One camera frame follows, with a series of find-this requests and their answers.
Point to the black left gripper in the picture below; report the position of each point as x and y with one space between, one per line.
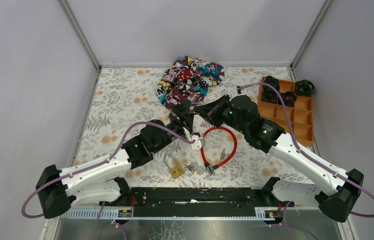
180 120

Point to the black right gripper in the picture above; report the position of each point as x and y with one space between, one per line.
210 111

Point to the red cable lock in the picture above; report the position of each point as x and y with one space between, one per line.
220 138

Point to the silver padlock key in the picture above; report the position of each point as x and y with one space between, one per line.
190 167

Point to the brass padlock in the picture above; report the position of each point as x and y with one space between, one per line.
176 170

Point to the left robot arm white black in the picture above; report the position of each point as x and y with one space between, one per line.
58 190

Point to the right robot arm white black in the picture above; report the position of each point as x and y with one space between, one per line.
335 190

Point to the colourful comic print cloth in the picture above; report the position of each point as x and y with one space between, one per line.
188 80

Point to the dark rolled fabric top left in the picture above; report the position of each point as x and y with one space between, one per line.
273 81

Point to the dark rolled fabric middle left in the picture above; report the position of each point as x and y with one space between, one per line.
269 96

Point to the dark rolled fabric small centre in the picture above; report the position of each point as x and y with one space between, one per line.
289 98

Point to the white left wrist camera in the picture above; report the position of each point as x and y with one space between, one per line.
196 141

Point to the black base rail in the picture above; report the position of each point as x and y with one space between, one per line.
197 202

